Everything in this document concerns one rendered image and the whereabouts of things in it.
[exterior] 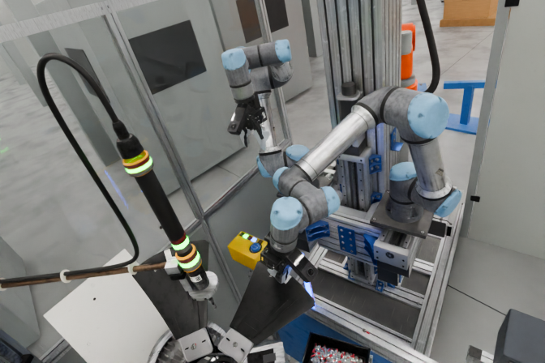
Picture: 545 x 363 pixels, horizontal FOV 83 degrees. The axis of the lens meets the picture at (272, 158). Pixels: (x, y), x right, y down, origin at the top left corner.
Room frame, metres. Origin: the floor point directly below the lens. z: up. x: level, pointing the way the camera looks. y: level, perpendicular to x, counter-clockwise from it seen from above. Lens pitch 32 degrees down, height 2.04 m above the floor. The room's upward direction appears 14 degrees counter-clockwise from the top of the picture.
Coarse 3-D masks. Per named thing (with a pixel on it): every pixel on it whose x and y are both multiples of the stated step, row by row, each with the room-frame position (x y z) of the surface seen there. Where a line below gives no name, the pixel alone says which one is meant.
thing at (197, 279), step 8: (120, 120) 0.48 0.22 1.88; (120, 128) 0.47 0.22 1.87; (120, 136) 0.47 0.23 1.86; (128, 136) 0.47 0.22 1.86; (120, 144) 0.46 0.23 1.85; (128, 144) 0.46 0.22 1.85; (136, 144) 0.47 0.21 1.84; (120, 152) 0.46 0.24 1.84; (128, 152) 0.46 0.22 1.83; (136, 152) 0.46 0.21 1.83; (192, 272) 0.46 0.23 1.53; (200, 272) 0.46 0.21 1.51; (192, 280) 0.46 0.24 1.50; (200, 280) 0.46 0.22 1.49; (208, 280) 0.47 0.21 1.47; (200, 288) 0.46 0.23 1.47
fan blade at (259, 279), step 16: (256, 272) 0.67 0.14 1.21; (256, 288) 0.62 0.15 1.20; (272, 288) 0.61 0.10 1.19; (288, 288) 0.61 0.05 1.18; (304, 288) 0.61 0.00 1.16; (240, 304) 0.59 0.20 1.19; (256, 304) 0.57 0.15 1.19; (272, 304) 0.56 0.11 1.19; (288, 304) 0.56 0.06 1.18; (304, 304) 0.56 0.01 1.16; (240, 320) 0.54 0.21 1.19; (256, 320) 0.52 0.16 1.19; (272, 320) 0.52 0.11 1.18; (288, 320) 0.51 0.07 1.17; (256, 336) 0.48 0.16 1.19
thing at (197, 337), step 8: (184, 336) 0.48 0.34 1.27; (192, 336) 0.48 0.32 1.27; (200, 336) 0.47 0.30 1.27; (208, 336) 0.46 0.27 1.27; (184, 344) 0.47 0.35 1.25; (200, 344) 0.46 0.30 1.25; (208, 344) 0.45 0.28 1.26; (184, 352) 0.46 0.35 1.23; (192, 352) 0.45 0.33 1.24; (200, 352) 0.44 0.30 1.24; (208, 352) 0.44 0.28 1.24; (192, 360) 0.44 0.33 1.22
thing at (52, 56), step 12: (48, 60) 0.48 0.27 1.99; (60, 60) 0.47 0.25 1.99; (72, 60) 0.48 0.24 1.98; (36, 72) 0.48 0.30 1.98; (84, 72) 0.47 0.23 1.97; (96, 84) 0.47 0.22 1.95; (48, 96) 0.48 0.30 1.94; (108, 108) 0.47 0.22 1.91; (60, 120) 0.48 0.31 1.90; (72, 144) 0.48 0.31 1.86; (84, 156) 0.49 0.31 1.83; (96, 180) 0.48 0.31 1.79; (108, 192) 0.49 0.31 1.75; (120, 216) 0.48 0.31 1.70; (132, 240) 0.48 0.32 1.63; (120, 264) 0.50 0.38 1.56; (132, 264) 0.50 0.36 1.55; (24, 276) 0.54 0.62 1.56; (36, 276) 0.53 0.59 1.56; (48, 276) 0.52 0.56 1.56; (60, 276) 0.51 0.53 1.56; (0, 288) 0.53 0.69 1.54
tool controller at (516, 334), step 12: (516, 312) 0.35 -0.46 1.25; (504, 324) 0.35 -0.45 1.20; (516, 324) 0.33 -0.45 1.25; (528, 324) 0.32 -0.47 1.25; (540, 324) 0.32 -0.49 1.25; (504, 336) 0.32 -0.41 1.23; (516, 336) 0.31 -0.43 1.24; (528, 336) 0.30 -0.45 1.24; (540, 336) 0.30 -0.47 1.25; (504, 348) 0.30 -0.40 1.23; (516, 348) 0.29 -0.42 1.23; (528, 348) 0.28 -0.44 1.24; (540, 348) 0.28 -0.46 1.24; (504, 360) 0.29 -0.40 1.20; (516, 360) 0.27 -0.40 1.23; (528, 360) 0.27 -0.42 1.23; (540, 360) 0.26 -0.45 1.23
